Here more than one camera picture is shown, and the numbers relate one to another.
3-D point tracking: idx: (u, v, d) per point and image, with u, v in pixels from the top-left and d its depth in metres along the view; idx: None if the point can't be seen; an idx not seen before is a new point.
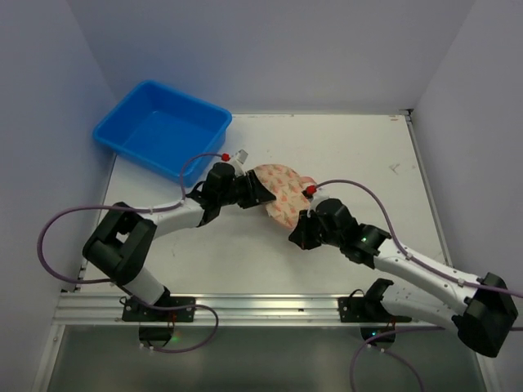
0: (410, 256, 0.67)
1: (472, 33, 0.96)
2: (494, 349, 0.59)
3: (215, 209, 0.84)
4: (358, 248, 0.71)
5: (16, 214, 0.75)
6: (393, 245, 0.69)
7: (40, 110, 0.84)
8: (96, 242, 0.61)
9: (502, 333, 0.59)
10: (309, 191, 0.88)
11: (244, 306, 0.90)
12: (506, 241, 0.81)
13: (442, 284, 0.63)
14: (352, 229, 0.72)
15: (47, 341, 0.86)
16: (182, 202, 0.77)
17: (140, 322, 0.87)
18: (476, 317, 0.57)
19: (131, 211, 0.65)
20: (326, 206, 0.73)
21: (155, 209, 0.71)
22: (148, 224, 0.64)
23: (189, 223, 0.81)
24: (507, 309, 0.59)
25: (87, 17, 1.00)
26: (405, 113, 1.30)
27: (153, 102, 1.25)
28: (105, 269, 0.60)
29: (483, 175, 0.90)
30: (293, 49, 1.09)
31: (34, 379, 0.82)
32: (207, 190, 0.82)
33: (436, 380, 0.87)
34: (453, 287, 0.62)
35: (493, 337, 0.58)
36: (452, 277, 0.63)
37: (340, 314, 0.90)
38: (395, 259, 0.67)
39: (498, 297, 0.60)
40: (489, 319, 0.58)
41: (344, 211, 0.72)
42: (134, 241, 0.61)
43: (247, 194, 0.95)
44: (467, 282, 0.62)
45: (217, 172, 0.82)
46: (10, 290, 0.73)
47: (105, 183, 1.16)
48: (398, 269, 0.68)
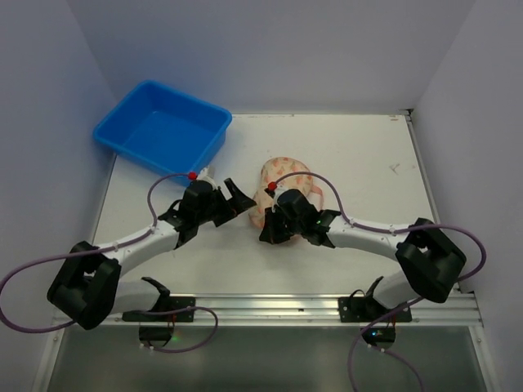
0: (353, 221, 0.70)
1: (472, 31, 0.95)
2: (437, 287, 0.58)
3: (192, 228, 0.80)
4: (315, 232, 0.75)
5: (16, 215, 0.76)
6: (341, 220, 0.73)
7: (41, 113, 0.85)
8: (60, 289, 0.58)
9: (444, 273, 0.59)
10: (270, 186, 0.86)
11: (244, 306, 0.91)
12: (506, 240, 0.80)
13: (379, 238, 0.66)
14: (310, 215, 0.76)
15: (47, 340, 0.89)
16: (154, 229, 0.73)
17: (140, 322, 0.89)
18: (406, 256, 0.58)
19: (93, 252, 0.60)
20: (284, 195, 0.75)
21: (120, 243, 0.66)
22: (109, 265, 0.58)
23: (165, 246, 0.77)
24: (443, 248, 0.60)
25: (87, 20, 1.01)
26: (405, 112, 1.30)
27: (153, 102, 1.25)
28: (73, 315, 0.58)
29: (484, 175, 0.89)
30: (292, 48, 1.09)
31: (35, 379, 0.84)
32: (183, 209, 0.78)
33: (436, 380, 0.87)
34: (387, 237, 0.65)
35: (431, 276, 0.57)
36: (385, 229, 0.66)
37: (340, 314, 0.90)
38: (341, 229, 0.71)
39: (428, 236, 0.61)
40: (422, 257, 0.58)
41: (301, 199, 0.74)
42: (96, 287, 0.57)
43: (223, 209, 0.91)
44: (399, 229, 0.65)
45: (195, 189, 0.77)
46: (10, 289, 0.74)
47: (105, 183, 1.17)
48: (347, 238, 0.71)
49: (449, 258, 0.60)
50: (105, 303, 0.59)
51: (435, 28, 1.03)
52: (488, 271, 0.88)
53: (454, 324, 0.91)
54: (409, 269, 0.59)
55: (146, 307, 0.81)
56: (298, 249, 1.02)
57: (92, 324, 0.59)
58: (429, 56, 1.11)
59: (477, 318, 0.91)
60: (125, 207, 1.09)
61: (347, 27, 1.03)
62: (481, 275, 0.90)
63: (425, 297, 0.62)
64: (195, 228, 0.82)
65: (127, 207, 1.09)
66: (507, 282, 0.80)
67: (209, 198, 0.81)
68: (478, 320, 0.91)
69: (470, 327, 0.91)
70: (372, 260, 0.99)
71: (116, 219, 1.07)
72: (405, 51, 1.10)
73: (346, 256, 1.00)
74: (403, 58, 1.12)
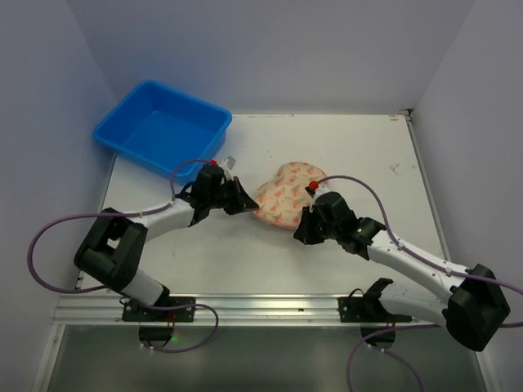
0: (402, 246, 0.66)
1: (473, 32, 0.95)
2: (480, 340, 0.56)
3: (206, 207, 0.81)
4: (352, 238, 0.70)
5: (16, 215, 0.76)
6: (386, 236, 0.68)
7: (40, 113, 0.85)
8: (88, 251, 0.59)
9: (489, 325, 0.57)
10: (312, 186, 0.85)
11: (244, 306, 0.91)
12: (506, 241, 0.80)
13: (431, 273, 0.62)
14: (350, 220, 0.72)
15: (47, 340, 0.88)
16: (172, 203, 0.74)
17: (140, 322, 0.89)
18: (460, 305, 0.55)
19: (119, 216, 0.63)
20: (324, 196, 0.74)
21: (145, 212, 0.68)
22: (137, 226, 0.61)
23: (181, 223, 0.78)
24: (494, 300, 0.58)
25: (86, 19, 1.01)
26: (405, 113, 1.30)
27: (153, 102, 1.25)
28: (100, 276, 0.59)
29: (484, 174, 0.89)
30: (293, 48, 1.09)
31: (35, 380, 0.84)
32: (196, 189, 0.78)
33: (436, 380, 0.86)
34: (441, 276, 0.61)
35: (478, 327, 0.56)
36: (440, 266, 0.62)
37: (340, 314, 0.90)
38: (386, 248, 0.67)
39: (485, 287, 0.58)
40: (476, 309, 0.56)
41: (341, 201, 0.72)
42: (125, 245, 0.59)
43: (234, 198, 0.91)
44: (455, 271, 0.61)
45: (207, 171, 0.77)
46: (10, 290, 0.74)
47: (105, 183, 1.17)
48: (390, 259, 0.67)
49: (499, 312, 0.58)
50: (131, 266, 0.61)
51: (435, 27, 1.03)
52: None
53: None
54: (456, 313, 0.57)
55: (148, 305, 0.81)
56: (298, 249, 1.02)
57: (116, 287, 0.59)
58: (428, 56, 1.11)
59: None
60: (125, 207, 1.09)
61: (347, 26, 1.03)
62: None
63: (461, 340, 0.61)
64: (208, 208, 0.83)
65: (127, 207, 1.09)
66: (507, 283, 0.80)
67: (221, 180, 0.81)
68: None
69: None
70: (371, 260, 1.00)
71: None
72: (405, 51, 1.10)
73: (346, 256, 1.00)
74: (403, 58, 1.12)
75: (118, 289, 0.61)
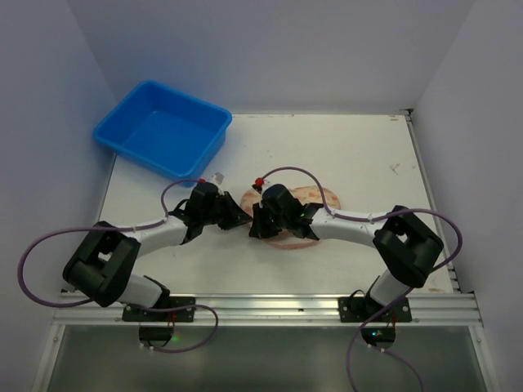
0: (335, 213, 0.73)
1: (472, 31, 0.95)
2: (414, 273, 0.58)
3: (198, 225, 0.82)
4: (299, 224, 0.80)
5: (16, 214, 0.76)
6: (324, 211, 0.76)
7: (40, 113, 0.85)
8: (78, 265, 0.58)
9: (422, 259, 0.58)
10: (257, 183, 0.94)
11: (243, 306, 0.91)
12: (506, 241, 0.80)
13: (359, 227, 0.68)
14: (295, 208, 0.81)
15: (47, 340, 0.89)
16: (166, 220, 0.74)
17: (140, 322, 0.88)
18: (382, 242, 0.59)
19: (114, 229, 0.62)
20: (269, 189, 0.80)
21: (138, 227, 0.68)
22: (130, 242, 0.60)
23: (174, 239, 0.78)
24: (422, 235, 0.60)
25: (86, 19, 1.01)
26: (405, 113, 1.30)
27: (153, 102, 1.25)
28: (89, 291, 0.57)
29: (484, 175, 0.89)
30: (292, 48, 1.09)
31: (34, 380, 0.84)
32: (189, 206, 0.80)
33: (437, 381, 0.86)
34: (367, 226, 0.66)
35: (407, 261, 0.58)
36: (364, 217, 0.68)
37: (340, 314, 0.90)
38: (324, 220, 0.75)
39: (407, 224, 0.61)
40: (400, 244, 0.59)
41: (286, 193, 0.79)
42: (117, 260, 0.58)
43: (227, 216, 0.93)
44: (377, 217, 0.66)
45: (202, 189, 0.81)
46: (10, 290, 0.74)
47: (105, 183, 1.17)
48: (329, 229, 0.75)
49: (426, 243, 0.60)
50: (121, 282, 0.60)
51: (435, 27, 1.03)
52: (488, 272, 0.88)
53: (454, 324, 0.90)
54: (386, 255, 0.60)
55: (148, 304, 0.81)
56: (298, 249, 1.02)
57: (104, 303, 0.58)
58: (428, 56, 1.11)
59: (477, 318, 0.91)
60: (125, 207, 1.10)
61: (346, 26, 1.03)
62: (482, 275, 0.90)
63: (409, 285, 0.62)
64: (200, 226, 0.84)
65: (127, 207, 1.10)
66: (507, 283, 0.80)
67: (214, 198, 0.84)
68: (478, 320, 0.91)
69: (470, 327, 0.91)
70: (371, 260, 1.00)
71: (117, 218, 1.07)
72: (405, 51, 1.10)
73: (346, 256, 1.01)
74: (403, 58, 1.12)
75: (106, 305, 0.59)
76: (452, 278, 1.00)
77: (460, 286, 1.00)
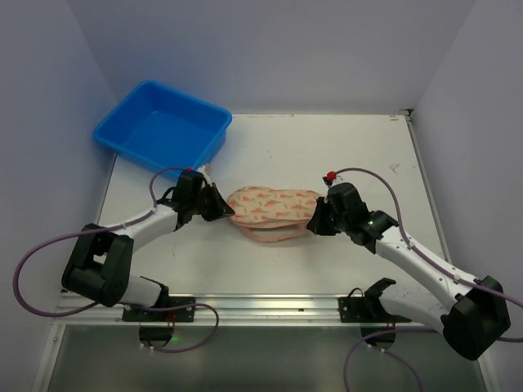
0: (413, 245, 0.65)
1: (472, 31, 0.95)
2: (474, 348, 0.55)
3: (189, 211, 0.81)
4: (361, 229, 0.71)
5: (15, 215, 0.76)
6: (397, 232, 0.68)
7: (40, 113, 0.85)
8: (75, 271, 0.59)
9: (488, 339, 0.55)
10: (329, 176, 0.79)
11: (244, 306, 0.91)
12: (506, 242, 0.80)
13: (437, 278, 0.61)
14: (359, 212, 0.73)
15: (47, 341, 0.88)
16: (154, 210, 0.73)
17: (140, 322, 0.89)
18: (462, 311, 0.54)
19: (103, 230, 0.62)
20: (338, 185, 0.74)
21: (127, 223, 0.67)
22: (122, 239, 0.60)
23: (167, 227, 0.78)
24: (498, 315, 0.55)
25: (86, 19, 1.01)
26: (405, 113, 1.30)
27: (153, 102, 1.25)
28: (91, 295, 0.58)
29: (484, 175, 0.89)
30: (292, 48, 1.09)
31: (34, 380, 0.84)
32: (177, 193, 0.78)
33: (437, 381, 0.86)
34: (448, 282, 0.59)
35: (476, 336, 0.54)
36: (449, 272, 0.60)
37: (340, 314, 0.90)
38: (395, 245, 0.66)
39: (492, 300, 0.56)
40: (478, 319, 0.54)
41: (354, 193, 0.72)
42: (111, 260, 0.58)
43: (215, 205, 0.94)
44: (463, 280, 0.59)
45: (189, 175, 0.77)
46: (10, 290, 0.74)
47: (105, 183, 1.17)
48: (397, 256, 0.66)
49: (498, 326, 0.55)
50: (122, 279, 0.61)
51: (435, 27, 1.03)
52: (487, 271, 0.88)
53: None
54: (456, 318, 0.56)
55: (149, 303, 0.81)
56: (297, 249, 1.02)
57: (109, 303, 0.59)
58: (428, 56, 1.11)
59: None
60: (125, 207, 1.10)
61: (347, 26, 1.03)
62: (482, 275, 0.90)
63: (454, 349, 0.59)
64: (190, 213, 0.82)
65: (127, 207, 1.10)
66: (507, 282, 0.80)
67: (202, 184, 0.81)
68: None
69: None
70: (371, 260, 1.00)
71: (117, 218, 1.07)
72: (405, 51, 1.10)
73: (346, 256, 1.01)
74: (403, 57, 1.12)
75: (113, 304, 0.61)
76: None
77: None
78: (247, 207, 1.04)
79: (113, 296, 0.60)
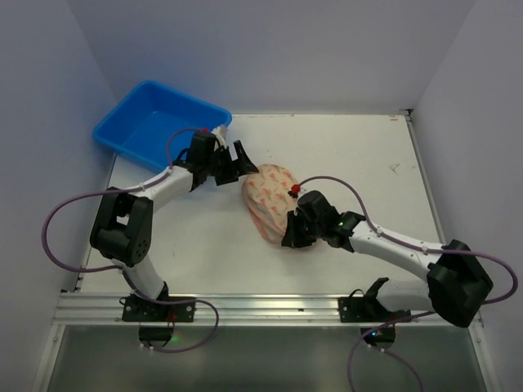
0: (381, 232, 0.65)
1: (472, 31, 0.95)
2: (462, 314, 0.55)
3: (202, 171, 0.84)
4: (336, 233, 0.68)
5: (15, 215, 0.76)
6: (367, 226, 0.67)
7: (39, 113, 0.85)
8: (101, 232, 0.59)
9: (472, 301, 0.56)
10: (293, 189, 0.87)
11: (244, 306, 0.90)
12: (506, 242, 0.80)
13: (409, 255, 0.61)
14: (332, 216, 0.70)
15: (47, 341, 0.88)
16: (171, 172, 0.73)
17: (140, 322, 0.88)
18: (437, 280, 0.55)
19: (123, 192, 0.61)
20: (305, 194, 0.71)
21: (146, 184, 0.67)
22: (144, 200, 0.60)
23: (182, 189, 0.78)
24: (475, 275, 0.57)
25: (86, 19, 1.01)
26: (405, 113, 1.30)
27: (153, 102, 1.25)
28: (117, 254, 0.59)
29: (484, 174, 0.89)
30: (293, 48, 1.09)
31: (34, 380, 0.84)
32: (191, 153, 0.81)
33: (437, 381, 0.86)
34: (419, 256, 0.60)
35: (459, 302, 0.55)
36: (417, 245, 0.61)
37: (340, 314, 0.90)
38: (367, 237, 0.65)
39: (463, 261, 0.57)
40: (455, 283, 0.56)
41: (323, 198, 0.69)
42: (136, 220, 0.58)
43: (227, 168, 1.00)
44: (431, 248, 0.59)
45: (202, 136, 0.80)
46: (10, 290, 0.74)
47: (105, 182, 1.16)
48: (371, 248, 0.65)
49: (479, 285, 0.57)
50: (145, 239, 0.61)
51: (435, 27, 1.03)
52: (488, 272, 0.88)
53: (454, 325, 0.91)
54: (435, 289, 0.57)
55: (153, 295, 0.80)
56: (298, 249, 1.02)
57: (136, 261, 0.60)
58: (428, 56, 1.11)
59: (477, 318, 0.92)
60: None
61: (347, 26, 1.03)
62: None
63: (446, 318, 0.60)
64: (204, 172, 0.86)
65: None
66: (507, 282, 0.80)
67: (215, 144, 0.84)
68: (478, 320, 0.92)
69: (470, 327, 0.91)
70: (371, 260, 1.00)
71: None
72: (405, 51, 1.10)
73: (346, 256, 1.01)
74: (403, 58, 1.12)
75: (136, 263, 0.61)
76: None
77: None
78: (265, 182, 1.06)
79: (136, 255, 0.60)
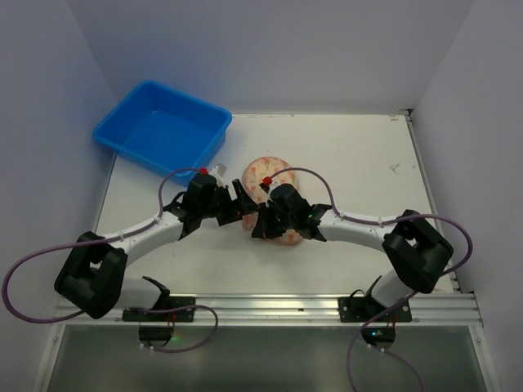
0: (343, 215, 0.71)
1: (472, 31, 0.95)
2: (423, 278, 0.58)
3: (196, 219, 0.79)
4: (307, 225, 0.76)
5: (15, 215, 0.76)
6: (332, 214, 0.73)
7: (40, 113, 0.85)
8: (68, 278, 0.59)
9: (430, 265, 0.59)
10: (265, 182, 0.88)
11: (244, 306, 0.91)
12: (506, 242, 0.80)
13: (368, 230, 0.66)
14: (302, 207, 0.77)
15: (47, 341, 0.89)
16: (158, 220, 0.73)
17: (140, 322, 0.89)
18: (391, 247, 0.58)
19: (100, 242, 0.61)
20: (275, 189, 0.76)
21: (126, 233, 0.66)
22: (117, 253, 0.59)
23: (171, 236, 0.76)
24: (431, 239, 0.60)
25: (86, 19, 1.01)
26: (405, 113, 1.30)
27: (153, 102, 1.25)
28: (80, 305, 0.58)
29: (484, 174, 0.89)
30: (292, 47, 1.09)
31: (35, 379, 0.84)
32: (186, 199, 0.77)
33: (437, 381, 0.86)
34: (377, 229, 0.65)
35: (417, 266, 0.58)
36: (373, 221, 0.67)
37: (340, 314, 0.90)
38: (332, 222, 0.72)
39: (416, 227, 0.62)
40: (410, 249, 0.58)
41: (295, 192, 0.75)
42: (102, 274, 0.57)
43: (226, 207, 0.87)
44: (386, 220, 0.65)
45: (199, 182, 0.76)
46: (10, 290, 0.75)
47: (105, 183, 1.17)
48: (337, 232, 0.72)
49: (435, 249, 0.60)
50: (113, 294, 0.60)
51: (434, 27, 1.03)
52: (488, 272, 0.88)
53: (454, 325, 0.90)
54: (394, 259, 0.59)
55: (147, 305, 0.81)
56: (298, 249, 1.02)
57: (97, 314, 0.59)
58: (428, 56, 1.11)
59: (477, 318, 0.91)
60: (125, 207, 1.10)
61: (346, 26, 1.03)
62: (481, 275, 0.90)
63: (413, 290, 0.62)
64: (199, 220, 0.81)
65: (128, 206, 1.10)
66: (507, 283, 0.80)
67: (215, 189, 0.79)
68: (478, 320, 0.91)
69: (470, 327, 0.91)
70: (371, 260, 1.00)
71: (118, 218, 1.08)
72: (404, 51, 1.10)
73: (346, 256, 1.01)
74: (403, 57, 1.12)
75: (101, 315, 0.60)
76: (452, 278, 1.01)
77: (461, 287, 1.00)
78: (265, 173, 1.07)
79: (102, 309, 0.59)
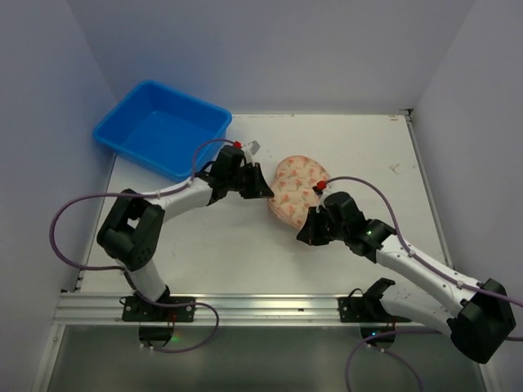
0: (413, 252, 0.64)
1: (472, 32, 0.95)
2: (483, 351, 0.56)
3: (224, 188, 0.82)
4: (361, 241, 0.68)
5: (15, 216, 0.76)
6: (397, 241, 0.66)
7: (39, 113, 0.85)
8: (109, 230, 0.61)
9: (495, 340, 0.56)
10: None
11: (245, 306, 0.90)
12: (507, 242, 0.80)
13: (441, 285, 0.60)
14: (358, 221, 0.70)
15: (47, 340, 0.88)
16: (189, 184, 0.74)
17: (140, 322, 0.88)
18: (468, 318, 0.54)
19: (139, 197, 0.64)
20: (333, 195, 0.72)
21: (163, 193, 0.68)
22: (155, 208, 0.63)
23: (198, 202, 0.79)
24: (503, 317, 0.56)
25: (86, 19, 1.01)
26: (404, 113, 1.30)
27: (152, 102, 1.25)
28: (118, 256, 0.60)
29: (484, 174, 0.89)
30: (293, 47, 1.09)
31: (34, 379, 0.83)
32: (216, 168, 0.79)
33: (436, 381, 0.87)
34: (453, 288, 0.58)
35: (486, 340, 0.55)
36: (451, 278, 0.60)
37: (340, 314, 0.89)
38: (396, 254, 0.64)
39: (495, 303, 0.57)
40: (485, 323, 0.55)
41: (351, 202, 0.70)
42: (144, 225, 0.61)
43: (251, 184, 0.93)
44: (467, 284, 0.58)
45: (229, 152, 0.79)
46: (10, 290, 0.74)
47: (105, 182, 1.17)
48: (399, 265, 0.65)
49: (505, 327, 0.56)
50: (148, 247, 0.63)
51: (434, 28, 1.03)
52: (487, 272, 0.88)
53: None
54: (464, 325, 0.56)
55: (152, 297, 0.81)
56: (298, 250, 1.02)
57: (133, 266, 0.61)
58: (428, 57, 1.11)
59: None
60: None
61: (346, 26, 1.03)
62: (480, 276, 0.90)
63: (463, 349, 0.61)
64: (226, 189, 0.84)
65: None
66: (507, 283, 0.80)
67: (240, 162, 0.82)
68: None
69: None
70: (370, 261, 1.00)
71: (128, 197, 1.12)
72: (404, 52, 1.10)
73: (346, 256, 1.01)
74: (403, 58, 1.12)
75: (136, 268, 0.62)
76: None
77: None
78: (301, 167, 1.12)
79: (137, 260, 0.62)
